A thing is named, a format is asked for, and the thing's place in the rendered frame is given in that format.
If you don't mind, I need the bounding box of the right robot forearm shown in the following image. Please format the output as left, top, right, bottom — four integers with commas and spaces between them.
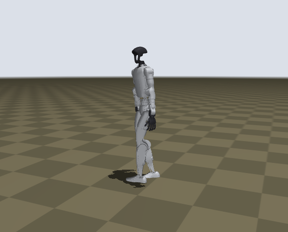
134, 94, 141, 110

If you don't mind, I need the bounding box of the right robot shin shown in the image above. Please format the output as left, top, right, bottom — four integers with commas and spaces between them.
146, 148, 155, 174

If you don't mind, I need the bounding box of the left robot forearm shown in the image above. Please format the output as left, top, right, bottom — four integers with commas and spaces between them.
148, 88, 156, 115

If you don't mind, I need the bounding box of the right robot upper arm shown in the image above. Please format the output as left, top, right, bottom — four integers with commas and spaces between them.
132, 70, 136, 94

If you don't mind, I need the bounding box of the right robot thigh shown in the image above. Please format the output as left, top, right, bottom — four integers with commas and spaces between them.
135, 111, 151, 149

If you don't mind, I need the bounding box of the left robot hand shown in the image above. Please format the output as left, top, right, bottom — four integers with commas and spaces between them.
145, 110, 156, 131

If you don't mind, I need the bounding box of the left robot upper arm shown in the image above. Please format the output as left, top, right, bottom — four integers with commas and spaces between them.
144, 68, 154, 96

